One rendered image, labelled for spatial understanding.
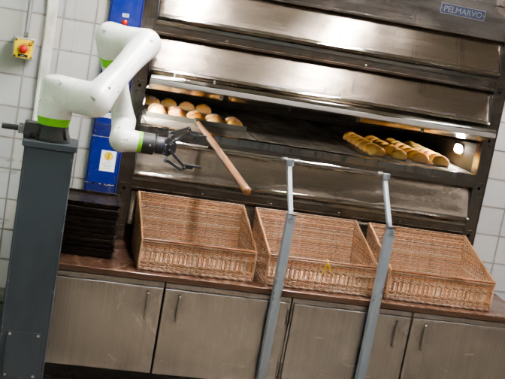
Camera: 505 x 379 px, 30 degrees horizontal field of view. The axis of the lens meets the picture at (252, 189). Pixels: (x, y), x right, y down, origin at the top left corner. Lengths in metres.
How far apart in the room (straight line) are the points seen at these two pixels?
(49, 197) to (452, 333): 2.13
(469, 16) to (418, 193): 0.95
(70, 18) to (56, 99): 1.13
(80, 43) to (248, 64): 0.83
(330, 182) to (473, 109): 0.84
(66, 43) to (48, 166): 1.19
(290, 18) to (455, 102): 0.99
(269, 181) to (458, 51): 1.19
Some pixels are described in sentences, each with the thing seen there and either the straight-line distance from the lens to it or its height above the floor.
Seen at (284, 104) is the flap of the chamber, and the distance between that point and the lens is 4.65.
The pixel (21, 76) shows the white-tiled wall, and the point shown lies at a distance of 4.71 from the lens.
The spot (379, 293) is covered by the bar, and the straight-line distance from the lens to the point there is 4.49.
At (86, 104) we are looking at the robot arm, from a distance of 3.54.
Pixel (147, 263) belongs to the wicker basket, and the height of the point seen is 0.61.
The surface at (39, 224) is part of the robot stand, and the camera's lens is 3.67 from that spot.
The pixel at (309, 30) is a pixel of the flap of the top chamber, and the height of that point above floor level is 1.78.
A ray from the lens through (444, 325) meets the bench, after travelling 4.71.
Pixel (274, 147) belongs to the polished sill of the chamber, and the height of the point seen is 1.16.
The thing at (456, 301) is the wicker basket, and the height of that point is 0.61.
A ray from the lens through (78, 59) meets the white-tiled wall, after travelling 4.69.
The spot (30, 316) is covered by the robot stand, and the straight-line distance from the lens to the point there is 3.78.
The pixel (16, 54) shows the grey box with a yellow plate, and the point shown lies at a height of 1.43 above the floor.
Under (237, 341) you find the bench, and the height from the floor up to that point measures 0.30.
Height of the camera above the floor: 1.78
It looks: 10 degrees down
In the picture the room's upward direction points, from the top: 10 degrees clockwise
